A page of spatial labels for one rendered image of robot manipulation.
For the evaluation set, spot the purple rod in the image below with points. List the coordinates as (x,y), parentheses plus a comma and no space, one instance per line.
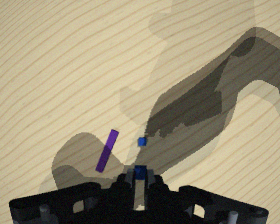
(107,150)

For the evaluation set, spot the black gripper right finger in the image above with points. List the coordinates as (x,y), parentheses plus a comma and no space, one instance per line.
(218,209)

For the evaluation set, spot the small dark blue block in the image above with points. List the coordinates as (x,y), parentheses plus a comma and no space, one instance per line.
(140,172)
(142,141)

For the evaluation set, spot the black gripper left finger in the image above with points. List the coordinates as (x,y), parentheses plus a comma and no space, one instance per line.
(56,206)

